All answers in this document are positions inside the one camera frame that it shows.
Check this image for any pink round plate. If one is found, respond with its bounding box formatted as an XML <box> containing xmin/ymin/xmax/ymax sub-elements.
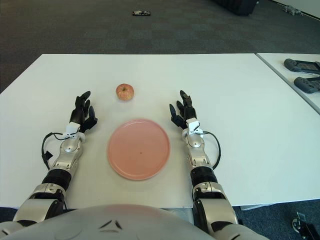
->
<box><xmin>107</xmin><ymin>119</ymin><xmax>172</xmax><ymax>181</ymax></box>

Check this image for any black wheeled stand base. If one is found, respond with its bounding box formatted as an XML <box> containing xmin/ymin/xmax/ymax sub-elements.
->
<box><xmin>291</xmin><ymin>211</ymin><xmax>320</xmax><ymax>240</ymax></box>

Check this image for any small grey floor gadget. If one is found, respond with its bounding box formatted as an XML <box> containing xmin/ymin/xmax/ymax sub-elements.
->
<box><xmin>284</xmin><ymin>4</ymin><xmax>305</xmax><ymax>16</ymax></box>

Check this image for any black bulky floor object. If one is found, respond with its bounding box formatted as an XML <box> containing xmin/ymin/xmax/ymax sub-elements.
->
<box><xmin>212</xmin><ymin>0</ymin><xmax>260</xmax><ymax>16</ymax></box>

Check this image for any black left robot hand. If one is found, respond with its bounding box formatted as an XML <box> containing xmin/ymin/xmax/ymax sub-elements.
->
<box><xmin>65</xmin><ymin>91</ymin><xmax>99</xmax><ymax>139</ymax></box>

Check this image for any grey game controller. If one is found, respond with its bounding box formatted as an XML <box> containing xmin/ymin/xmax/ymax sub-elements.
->
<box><xmin>293</xmin><ymin>76</ymin><xmax>320</xmax><ymax>94</ymax></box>
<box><xmin>283</xmin><ymin>58</ymin><xmax>320</xmax><ymax>75</ymax></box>

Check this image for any grey robot torso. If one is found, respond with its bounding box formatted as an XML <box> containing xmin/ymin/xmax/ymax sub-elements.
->
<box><xmin>0</xmin><ymin>203</ymin><xmax>208</xmax><ymax>240</ymax></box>

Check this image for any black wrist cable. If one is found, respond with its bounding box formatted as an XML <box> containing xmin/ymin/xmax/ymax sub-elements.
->
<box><xmin>41</xmin><ymin>131</ymin><xmax>70</xmax><ymax>171</ymax></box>
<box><xmin>199</xmin><ymin>131</ymin><xmax>221</xmax><ymax>172</ymax></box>

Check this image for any red yellow apple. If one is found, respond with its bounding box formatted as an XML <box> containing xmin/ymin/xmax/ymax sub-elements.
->
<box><xmin>115</xmin><ymin>83</ymin><xmax>135</xmax><ymax>101</ymax></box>

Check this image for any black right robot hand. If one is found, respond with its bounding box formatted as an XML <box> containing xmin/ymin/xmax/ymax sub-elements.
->
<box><xmin>169</xmin><ymin>90</ymin><xmax>204</xmax><ymax>136</ymax></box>

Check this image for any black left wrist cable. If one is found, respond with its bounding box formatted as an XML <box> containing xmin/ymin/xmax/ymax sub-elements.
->
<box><xmin>41</xmin><ymin>131</ymin><xmax>70</xmax><ymax>171</ymax></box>

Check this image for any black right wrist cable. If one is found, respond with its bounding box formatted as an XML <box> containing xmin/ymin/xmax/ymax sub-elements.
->
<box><xmin>199</xmin><ymin>131</ymin><xmax>221</xmax><ymax>172</ymax></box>

